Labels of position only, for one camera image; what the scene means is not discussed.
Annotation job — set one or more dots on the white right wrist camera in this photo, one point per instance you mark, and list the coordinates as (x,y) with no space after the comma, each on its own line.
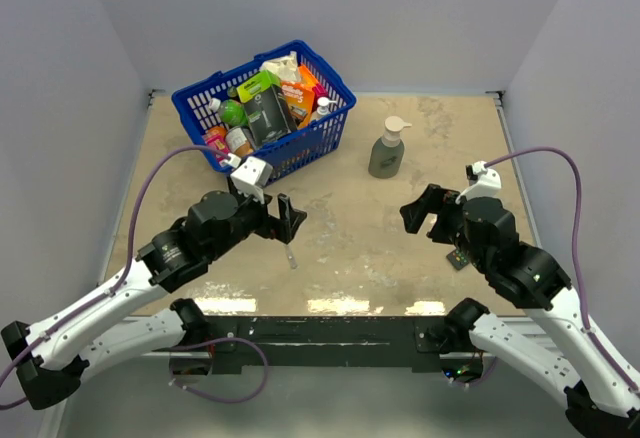
(483,182)

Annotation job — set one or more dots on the green round bottle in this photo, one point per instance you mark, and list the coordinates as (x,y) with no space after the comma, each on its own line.
(230,111)

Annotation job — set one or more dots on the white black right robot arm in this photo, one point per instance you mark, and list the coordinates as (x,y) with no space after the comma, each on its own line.
(596,400)

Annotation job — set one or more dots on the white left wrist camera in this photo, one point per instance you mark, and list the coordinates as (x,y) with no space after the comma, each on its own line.
(251,177)

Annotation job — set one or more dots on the orange labelled jar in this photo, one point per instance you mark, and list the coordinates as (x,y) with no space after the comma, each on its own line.
(240,141)

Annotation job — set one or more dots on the pink snack packet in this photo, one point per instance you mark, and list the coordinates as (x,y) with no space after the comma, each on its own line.
(215,138)

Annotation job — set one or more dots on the black remote control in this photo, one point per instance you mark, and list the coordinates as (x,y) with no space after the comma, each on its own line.
(457,260)

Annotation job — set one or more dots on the orange razor blade box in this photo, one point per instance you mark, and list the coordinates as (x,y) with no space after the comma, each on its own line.
(300,101)

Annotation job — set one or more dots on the white pump bottle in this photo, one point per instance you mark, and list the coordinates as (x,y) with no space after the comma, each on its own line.
(322,109)

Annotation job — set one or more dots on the beige crumpled bag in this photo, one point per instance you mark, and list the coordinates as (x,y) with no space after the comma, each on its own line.
(286,67)

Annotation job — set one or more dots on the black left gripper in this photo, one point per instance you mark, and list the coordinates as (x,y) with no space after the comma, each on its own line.
(284,227)

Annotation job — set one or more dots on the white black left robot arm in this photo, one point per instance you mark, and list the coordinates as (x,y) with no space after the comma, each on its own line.
(52,358)

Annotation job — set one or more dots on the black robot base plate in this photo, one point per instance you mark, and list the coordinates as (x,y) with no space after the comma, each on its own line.
(420,344)

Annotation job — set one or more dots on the grey soap pump bottle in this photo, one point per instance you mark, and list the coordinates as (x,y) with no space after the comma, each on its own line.
(388,151)

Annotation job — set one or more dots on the black green razor box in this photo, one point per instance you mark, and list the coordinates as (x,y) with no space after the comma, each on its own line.
(268,114)

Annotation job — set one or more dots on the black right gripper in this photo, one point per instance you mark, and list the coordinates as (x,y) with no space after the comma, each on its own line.
(413,213)

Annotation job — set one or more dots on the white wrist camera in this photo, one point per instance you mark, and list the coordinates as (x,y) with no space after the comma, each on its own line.
(483,182)
(251,177)

